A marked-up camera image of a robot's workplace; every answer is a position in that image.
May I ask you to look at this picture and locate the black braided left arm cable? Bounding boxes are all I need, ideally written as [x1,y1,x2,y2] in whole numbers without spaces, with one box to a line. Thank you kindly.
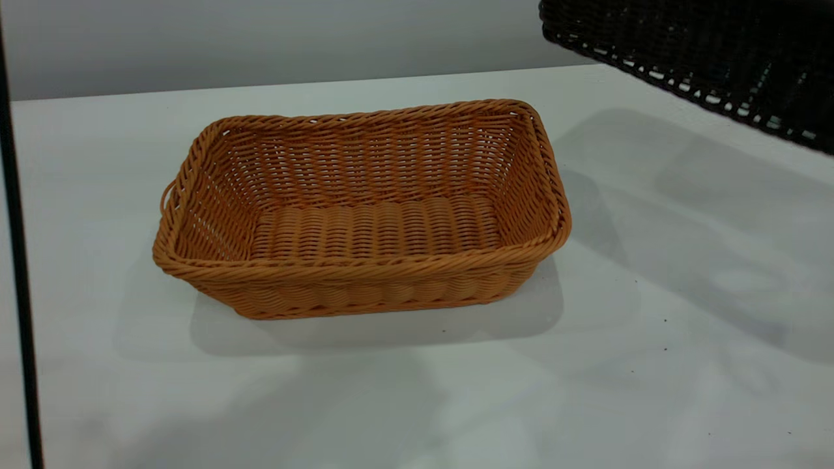
[0,20,44,469]

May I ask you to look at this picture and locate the orange wicker basket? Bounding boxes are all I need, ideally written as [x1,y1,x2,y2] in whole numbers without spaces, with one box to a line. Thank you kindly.
[152,99,572,320]

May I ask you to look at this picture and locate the dark brown wicker basket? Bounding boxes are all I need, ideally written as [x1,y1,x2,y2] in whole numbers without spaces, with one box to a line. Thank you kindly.
[539,0,834,157]

